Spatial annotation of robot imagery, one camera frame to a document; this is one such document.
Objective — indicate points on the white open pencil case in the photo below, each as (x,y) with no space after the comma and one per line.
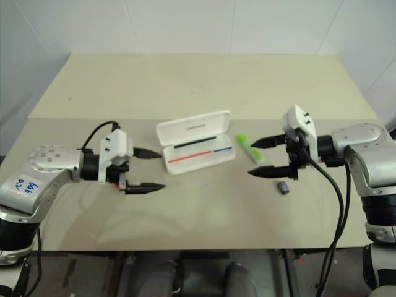
(191,130)

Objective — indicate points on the green highlighter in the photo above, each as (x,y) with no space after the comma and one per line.
(250,148)

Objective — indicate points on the dark rounded shape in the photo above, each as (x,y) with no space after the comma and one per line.
(239,280)

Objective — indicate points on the black pen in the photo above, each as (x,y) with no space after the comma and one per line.
(195,142)

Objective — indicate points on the small dark eraser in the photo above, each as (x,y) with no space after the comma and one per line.
(283,187)

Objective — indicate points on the blue pen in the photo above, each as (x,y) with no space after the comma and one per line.
(222,149)

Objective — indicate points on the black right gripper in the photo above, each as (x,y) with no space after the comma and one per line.
(298,154)

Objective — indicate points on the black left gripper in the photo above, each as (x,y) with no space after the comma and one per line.
(117,173)

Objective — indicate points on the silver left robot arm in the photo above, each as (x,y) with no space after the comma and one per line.
(46,161)

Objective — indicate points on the red pen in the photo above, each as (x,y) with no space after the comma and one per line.
(190,156)

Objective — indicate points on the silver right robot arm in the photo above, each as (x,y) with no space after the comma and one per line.
(362,136)

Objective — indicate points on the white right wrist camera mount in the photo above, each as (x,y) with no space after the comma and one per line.
(298,119)

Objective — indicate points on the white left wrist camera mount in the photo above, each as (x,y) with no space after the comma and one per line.
(119,145)

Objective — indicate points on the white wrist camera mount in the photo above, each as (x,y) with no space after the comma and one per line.
(298,119)
(119,145)

